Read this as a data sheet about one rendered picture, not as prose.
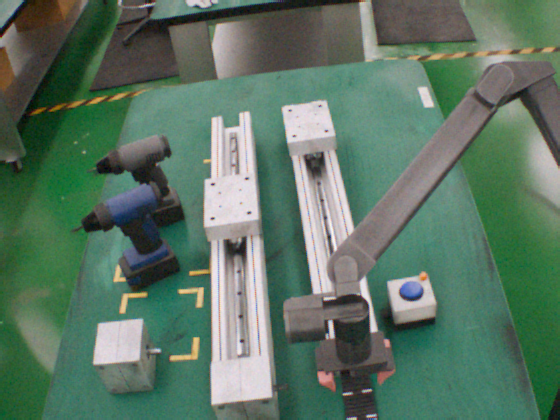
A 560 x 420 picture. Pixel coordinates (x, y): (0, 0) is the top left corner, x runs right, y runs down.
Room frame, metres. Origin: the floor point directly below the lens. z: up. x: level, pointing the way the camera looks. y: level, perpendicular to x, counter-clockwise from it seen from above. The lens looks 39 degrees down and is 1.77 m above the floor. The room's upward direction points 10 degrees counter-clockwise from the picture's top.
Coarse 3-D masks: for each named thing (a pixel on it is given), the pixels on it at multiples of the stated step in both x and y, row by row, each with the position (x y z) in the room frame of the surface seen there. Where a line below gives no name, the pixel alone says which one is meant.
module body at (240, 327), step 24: (216, 120) 1.50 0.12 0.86; (240, 120) 1.48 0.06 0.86; (216, 144) 1.39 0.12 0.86; (240, 144) 1.43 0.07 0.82; (216, 168) 1.29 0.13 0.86; (240, 168) 1.33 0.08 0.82; (216, 240) 1.04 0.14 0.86; (216, 264) 0.97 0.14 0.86; (240, 264) 0.99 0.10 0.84; (264, 264) 1.01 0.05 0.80; (216, 288) 0.90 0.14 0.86; (240, 288) 0.92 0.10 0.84; (264, 288) 0.90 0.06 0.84; (216, 312) 0.84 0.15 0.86; (240, 312) 0.86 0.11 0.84; (264, 312) 0.82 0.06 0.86; (216, 336) 0.78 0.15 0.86; (240, 336) 0.80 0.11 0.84; (264, 336) 0.76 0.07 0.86; (216, 360) 0.73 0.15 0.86
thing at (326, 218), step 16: (304, 160) 1.26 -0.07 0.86; (320, 160) 1.30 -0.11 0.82; (336, 160) 1.24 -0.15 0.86; (304, 176) 1.20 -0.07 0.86; (320, 176) 1.22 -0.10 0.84; (336, 176) 1.18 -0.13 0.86; (304, 192) 1.14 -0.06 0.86; (320, 192) 1.17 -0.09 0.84; (336, 192) 1.12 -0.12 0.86; (304, 208) 1.09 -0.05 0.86; (320, 208) 1.11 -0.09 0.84; (336, 208) 1.07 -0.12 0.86; (304, 224) 1.04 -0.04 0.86; (320, 224) 1.08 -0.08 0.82; (336, 224) 1.07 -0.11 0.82; (352, 224) 1.01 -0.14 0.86; (320, 240) 1.03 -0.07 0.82; (336, 240) 1.02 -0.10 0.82; (320, 256) 0.94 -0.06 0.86; (320, 272) 0.90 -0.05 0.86; (320, 288) 0.85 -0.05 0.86
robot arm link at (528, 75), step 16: (496, 64) 0.87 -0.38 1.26; (512, 64) 0.87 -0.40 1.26; (528, 64) 0.87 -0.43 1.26; (544, 64) 0.86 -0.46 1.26; (480, 80) 0.87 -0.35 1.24; (528, 80) 0.85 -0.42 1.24; (544, 80) 0.85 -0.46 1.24; (512, 96) 0.89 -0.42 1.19; (528, 96) 0.84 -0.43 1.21; (544, 96) 0.83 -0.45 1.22; (544, 112) 0.82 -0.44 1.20; (544, 128) 0.81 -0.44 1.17
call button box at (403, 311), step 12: (396, 288) 0.84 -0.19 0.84; (396, 300) 0.81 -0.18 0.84; (408, 300) 0.80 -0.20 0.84; (420, 300) 0.80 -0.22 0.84; (432, 300) 0.79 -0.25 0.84; (384, 312) 0.82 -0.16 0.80; (396, 312) 0.79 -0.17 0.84; (408, 312) 0.78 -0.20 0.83; (420, 312) 0.78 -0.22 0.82; (432, 312) 0.78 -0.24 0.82; (396, 324) 0.79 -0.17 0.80; (408, 324) 0.78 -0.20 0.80; (420, 324) 0.78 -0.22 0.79; (432, 324) 0.78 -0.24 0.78
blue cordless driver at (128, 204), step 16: (128, 192) 1.07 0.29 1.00; (144, 192) 1.07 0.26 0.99; (96, 208) 1.04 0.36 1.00; (112, 208) 1.04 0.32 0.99; (128, 208) 1.04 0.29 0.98; (144, 208) 1.05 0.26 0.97; (96, 224) 1.02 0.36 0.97; (112, 224) 1.03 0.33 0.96; (128, 224) 1.05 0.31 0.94; (144, 224) 1.06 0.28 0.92; (144, 240) 1.05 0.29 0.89; (160, 240) 1.08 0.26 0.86; (128, 256) 1.06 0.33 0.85; (144, 256) 1.05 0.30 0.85; (160, 256) 1.05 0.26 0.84; (128, 272) 1.03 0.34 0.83; (144, 272) 1.03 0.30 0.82; (160, 272) 1.04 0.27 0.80; (176, 272) 1.05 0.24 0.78
